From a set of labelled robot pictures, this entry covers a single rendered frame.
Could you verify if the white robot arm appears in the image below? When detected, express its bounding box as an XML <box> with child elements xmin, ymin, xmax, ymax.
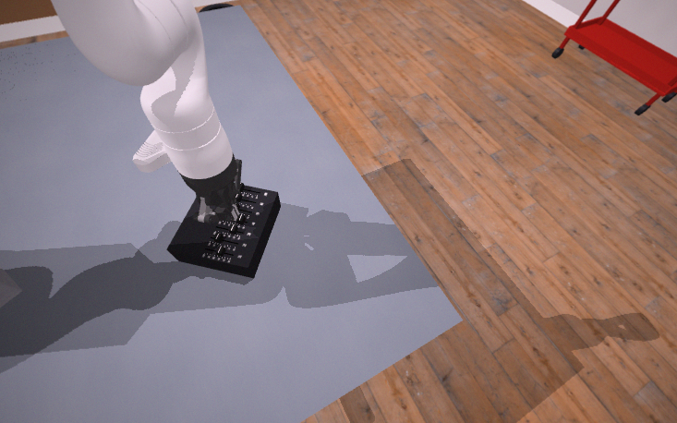
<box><xmin>51</xmin><ymin>0</ymin><xmax>233</xmax><ymax>179</ymax></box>

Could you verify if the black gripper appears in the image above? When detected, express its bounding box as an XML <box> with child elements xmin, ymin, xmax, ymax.
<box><xmin>178</xmin><ymin>154</ymin><xmax>242</xmax><ymax>224</ymax></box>

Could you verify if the black lighting desk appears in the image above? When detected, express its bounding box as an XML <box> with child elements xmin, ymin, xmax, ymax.
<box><xmin>167</xmin><ymin>183</ymin><xmax>281</xmax><ymax>278</ymax></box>

